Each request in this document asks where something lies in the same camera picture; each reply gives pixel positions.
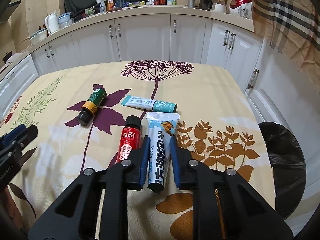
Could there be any red bottle black cap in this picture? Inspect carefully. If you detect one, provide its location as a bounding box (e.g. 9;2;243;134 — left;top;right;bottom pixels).
116;115;141;163

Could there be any green and orange bottle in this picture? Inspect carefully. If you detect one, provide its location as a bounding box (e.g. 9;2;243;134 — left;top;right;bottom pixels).
76;88;107;126

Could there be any white blue tube black cap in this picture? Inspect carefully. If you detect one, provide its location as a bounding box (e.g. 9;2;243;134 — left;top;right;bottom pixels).
146;112;180;194

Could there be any silver thermos bottle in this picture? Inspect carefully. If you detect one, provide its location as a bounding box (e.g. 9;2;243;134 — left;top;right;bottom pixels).
188;0;195;8

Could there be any floral beige tablecloth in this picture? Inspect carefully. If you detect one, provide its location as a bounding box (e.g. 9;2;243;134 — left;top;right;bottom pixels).
1;60;275;239

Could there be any white electric kettle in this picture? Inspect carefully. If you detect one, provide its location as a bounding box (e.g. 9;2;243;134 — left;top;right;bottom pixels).
44;12;60;35

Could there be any black knife block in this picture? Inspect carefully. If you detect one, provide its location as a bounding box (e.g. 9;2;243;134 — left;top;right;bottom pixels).
199;0;213;10

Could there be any red white rice cooker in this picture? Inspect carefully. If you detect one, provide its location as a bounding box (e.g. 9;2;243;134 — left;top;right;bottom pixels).
229;0;253;20

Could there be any plaid beige curtain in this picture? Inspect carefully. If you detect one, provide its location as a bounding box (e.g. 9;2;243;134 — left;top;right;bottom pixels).
252;0;319;85

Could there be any orange dish soap bottle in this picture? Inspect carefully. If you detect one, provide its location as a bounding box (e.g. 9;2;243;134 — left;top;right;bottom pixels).
107;0;114;12

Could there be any black trash bin bag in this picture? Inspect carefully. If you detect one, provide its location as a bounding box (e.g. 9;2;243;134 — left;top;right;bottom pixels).
259;122;306;219

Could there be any teal white flat box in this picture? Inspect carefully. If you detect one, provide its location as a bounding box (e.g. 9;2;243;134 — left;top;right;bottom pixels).
121;95;177;113

